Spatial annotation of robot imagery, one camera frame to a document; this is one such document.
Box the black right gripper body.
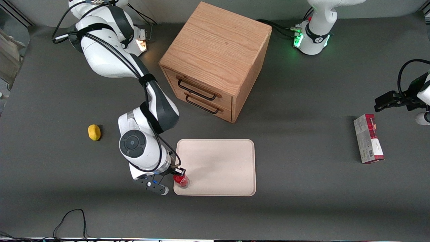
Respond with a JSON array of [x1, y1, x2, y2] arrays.
[[153, 166, 179, 184]]

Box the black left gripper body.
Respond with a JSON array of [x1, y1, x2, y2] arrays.
[[398, 75, 428, 112]]

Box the red coke bottle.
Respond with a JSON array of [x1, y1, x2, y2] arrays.
[[173, 173, 190, 189]]

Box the cream plastic tray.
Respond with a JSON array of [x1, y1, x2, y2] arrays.
[[173, 138, 257, 197]]

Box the grey and red carton box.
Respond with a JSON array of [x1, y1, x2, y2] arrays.
[[353, 113, 385, 164]]

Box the yellow lemon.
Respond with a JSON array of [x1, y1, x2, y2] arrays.
[[88, 124, 101, 142]]

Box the oak wooden drawer cabinet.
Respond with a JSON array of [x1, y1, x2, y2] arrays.
[[159, 1, 272, 124]]

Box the beige background furniture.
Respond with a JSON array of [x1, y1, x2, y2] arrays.
[[0, 28, 26, 90]]

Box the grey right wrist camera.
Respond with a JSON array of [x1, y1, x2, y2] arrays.
[[134, 177, 169, 196]]

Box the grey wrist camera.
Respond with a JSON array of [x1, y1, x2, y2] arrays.
[[134, 177, 169, 196], [415, 112, 430, 126]]

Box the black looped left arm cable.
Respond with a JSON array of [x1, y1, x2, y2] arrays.
[[397, 59, 430, 98]]

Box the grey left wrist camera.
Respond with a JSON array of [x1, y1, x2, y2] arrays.
[[415, 112, 430, 126]]

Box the short black drawer handle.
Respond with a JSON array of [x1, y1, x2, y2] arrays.
[[185, 95, 220, 115]]

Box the long black drawer handle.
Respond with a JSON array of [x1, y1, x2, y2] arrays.
[[177, 79, 217, 101]]

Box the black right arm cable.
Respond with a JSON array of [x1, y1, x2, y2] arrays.
[[52, 0, 182, 172]]

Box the black cable at table edge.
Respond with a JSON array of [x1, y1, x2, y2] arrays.
[[0, 209, 101, 242]]

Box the black left arm base cables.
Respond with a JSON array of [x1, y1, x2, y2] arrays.
[[256, 19, 302, 38]]

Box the black arm base cables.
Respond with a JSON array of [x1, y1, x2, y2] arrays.
[[128, 4, 158, 27], [256, 19, 302, 38]]

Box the black right arm base cables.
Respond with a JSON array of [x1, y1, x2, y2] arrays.
[[128, 4, 158, 27]]

